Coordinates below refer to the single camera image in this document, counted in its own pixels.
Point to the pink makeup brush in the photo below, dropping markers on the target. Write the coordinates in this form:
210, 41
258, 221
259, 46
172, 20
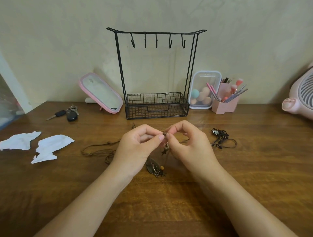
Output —
233, 88

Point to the pink pen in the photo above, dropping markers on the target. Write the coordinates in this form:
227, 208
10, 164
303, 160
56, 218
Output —
209, 88
214, 91

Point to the coral tipped makeup brush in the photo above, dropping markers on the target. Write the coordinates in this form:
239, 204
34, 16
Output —
239, 82

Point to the grey purple pencil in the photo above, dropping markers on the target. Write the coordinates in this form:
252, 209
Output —
235, 95

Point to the black oval key fob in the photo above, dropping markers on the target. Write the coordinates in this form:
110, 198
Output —
72, 117

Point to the person's left hand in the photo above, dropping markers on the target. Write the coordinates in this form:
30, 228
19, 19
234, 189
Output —
134, 151

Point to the person's right forearm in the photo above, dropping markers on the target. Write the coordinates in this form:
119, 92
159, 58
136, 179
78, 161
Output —
247, 210

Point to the black headed car key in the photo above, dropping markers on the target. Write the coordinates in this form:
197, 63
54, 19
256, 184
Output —
60, 113

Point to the teal makeup sponge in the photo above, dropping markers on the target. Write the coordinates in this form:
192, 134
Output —
195, 93

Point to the silver key bunch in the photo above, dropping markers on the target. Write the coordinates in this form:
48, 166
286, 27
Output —
73, 108

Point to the person's left forearm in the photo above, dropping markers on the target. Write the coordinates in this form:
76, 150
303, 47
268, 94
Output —
80, 207

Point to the white crumpled paper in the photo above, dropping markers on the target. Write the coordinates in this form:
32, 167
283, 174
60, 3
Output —
53, 144
19, 141

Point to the dark cosmetic pencils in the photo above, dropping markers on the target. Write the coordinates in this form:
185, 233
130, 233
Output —
226, 80

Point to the pink pig shaped desk fan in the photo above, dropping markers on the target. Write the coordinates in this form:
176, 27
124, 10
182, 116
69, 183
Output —
299, 101

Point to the small peach makeup sponge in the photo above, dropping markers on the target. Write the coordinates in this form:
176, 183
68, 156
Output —
193, 101

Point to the pink brush holder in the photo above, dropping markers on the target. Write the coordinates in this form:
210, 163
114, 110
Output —
223, 109

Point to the person's right hand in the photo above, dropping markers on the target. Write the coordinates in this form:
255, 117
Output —
195, 151

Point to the pink framed table mirror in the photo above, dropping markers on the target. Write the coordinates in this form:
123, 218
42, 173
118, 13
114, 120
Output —
100, 93

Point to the clear plastic container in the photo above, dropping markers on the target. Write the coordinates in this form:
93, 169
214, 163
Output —
205, 77

